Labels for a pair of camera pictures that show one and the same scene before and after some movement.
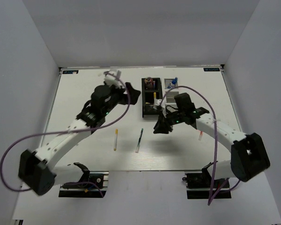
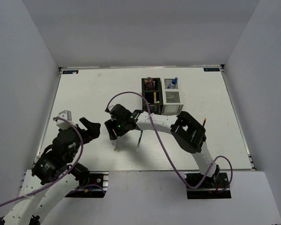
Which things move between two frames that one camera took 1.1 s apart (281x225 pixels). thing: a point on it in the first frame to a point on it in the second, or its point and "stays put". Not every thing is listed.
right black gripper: [163, 125] to [111, 124]
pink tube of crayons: [149, 83] stays put
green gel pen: [139, 140] stays put
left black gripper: [121, 92] to [93, 131]
